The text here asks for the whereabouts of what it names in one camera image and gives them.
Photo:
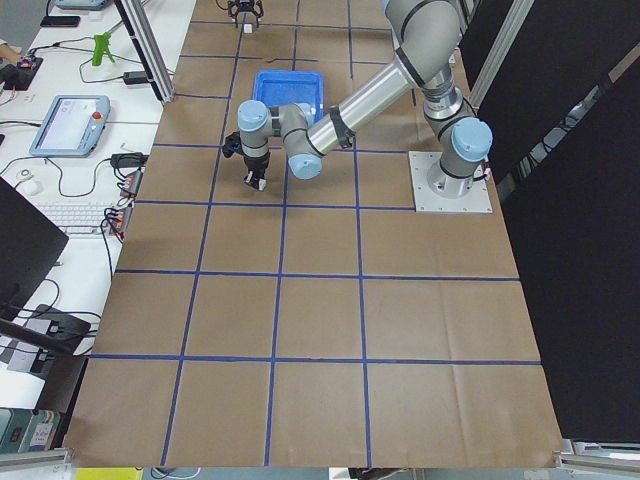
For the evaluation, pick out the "aluminium frame post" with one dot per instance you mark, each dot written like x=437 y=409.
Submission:
x=139 y=29

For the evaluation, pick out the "teach pendant tablet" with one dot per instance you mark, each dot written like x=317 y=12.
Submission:
x=72 y=126

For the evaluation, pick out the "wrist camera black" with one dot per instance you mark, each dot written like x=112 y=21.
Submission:
x=232 y=145

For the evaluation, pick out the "blue plastic tray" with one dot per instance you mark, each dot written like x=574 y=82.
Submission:
x=281 y=87

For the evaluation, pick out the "black power adapter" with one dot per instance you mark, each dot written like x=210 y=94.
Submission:
x=135 y=77

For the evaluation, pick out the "white computer mouse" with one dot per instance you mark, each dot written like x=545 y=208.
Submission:
x=32 y=187

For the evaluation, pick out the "black smartphone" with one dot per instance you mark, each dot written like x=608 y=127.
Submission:
x=63 y=21

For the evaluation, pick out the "brown paper table cover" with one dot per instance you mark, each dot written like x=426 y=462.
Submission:
x=320 y=323

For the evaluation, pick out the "green handled reacher grabber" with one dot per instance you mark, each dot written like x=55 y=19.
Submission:
x=101 y=49

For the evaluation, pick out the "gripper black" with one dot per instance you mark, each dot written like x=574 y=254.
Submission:
x=256 y=162
x=241 y=7

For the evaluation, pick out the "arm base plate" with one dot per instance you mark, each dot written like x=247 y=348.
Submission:
x=436 y=192

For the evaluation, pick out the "black monitor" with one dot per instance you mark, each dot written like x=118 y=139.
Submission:
x=30 y=246

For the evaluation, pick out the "white keyboard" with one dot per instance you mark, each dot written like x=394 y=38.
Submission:
x=84 y=218

